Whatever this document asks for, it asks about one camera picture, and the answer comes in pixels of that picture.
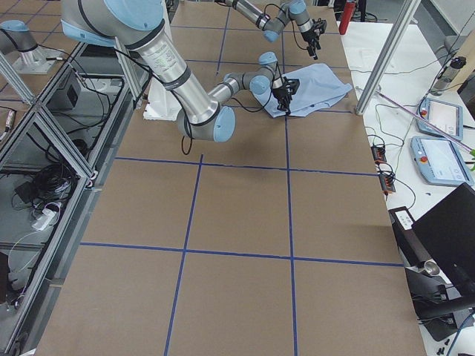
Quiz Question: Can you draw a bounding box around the aluminium frame post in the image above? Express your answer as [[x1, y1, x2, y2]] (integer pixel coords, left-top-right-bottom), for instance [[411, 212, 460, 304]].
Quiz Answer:
[[355, 0, 421, 116]]

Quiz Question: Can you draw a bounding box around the light blue t-shirt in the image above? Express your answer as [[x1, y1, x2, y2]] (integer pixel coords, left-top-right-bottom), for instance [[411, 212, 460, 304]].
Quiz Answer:
[[263, 63, 353, 119]]

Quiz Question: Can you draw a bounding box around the far teach pendant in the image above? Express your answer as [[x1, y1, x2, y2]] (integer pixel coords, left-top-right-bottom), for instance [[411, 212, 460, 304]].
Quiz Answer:
[[420, 98, 463, 140]]

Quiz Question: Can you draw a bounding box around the aluminium frame cabinet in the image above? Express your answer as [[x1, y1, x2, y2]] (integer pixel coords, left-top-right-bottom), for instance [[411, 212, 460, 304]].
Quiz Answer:
[[1, 43, 148, 355]]

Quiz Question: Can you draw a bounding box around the near teach pendant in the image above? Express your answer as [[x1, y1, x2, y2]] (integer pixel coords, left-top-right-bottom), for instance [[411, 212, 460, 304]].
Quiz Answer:
[[410, 136, 474, 186]]

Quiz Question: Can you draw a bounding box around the right grey USB hub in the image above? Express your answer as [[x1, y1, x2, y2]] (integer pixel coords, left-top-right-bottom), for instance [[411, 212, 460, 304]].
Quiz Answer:
[[378, 171, 396, 195]]

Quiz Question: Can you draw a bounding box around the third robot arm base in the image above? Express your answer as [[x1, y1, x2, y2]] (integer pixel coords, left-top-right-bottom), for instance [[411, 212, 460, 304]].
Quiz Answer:
[[1, 20, 63, 74]]

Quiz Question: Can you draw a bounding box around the teach pendant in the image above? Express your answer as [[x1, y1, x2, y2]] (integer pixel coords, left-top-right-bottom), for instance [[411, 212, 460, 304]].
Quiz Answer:
[[410, 136, 474, 186], [420, 98, 463, 140]]

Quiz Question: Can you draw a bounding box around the white power strip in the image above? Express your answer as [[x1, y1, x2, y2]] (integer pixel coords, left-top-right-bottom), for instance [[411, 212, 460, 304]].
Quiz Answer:
[[31, 208, 59, 231]]

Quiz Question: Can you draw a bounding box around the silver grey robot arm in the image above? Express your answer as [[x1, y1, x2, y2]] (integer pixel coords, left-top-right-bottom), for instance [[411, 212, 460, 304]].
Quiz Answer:
[[215, 0, 327, 60], [61, 1, 300, 142]]

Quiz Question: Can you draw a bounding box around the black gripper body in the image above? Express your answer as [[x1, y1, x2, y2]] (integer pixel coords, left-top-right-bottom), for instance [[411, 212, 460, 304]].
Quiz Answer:
[[300, 19, 327, 47], [272, 76, 300, 102]]

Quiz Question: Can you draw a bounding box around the black laptop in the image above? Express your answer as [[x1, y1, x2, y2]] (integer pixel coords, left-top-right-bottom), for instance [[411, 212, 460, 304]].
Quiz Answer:
[[413, 183, 474, 295]]

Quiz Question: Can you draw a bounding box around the red bottle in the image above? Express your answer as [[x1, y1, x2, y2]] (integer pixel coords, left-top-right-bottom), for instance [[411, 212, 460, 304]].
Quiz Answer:
[[338, 0, 356, 36]]

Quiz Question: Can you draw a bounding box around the left grey USB hub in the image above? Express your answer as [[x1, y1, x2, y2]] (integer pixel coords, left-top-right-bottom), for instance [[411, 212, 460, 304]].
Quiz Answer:
[[371, 145, 387, 164]]

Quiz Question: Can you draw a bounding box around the black box with label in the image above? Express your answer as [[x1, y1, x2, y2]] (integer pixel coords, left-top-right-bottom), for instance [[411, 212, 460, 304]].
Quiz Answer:
[[388, 207, 441, 277]]

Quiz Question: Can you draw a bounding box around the grey usb hub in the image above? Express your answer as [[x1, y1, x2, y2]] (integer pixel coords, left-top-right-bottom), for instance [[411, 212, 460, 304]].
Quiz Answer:
[[371, 145, 387, 164], [378, 171, 396, 195]]

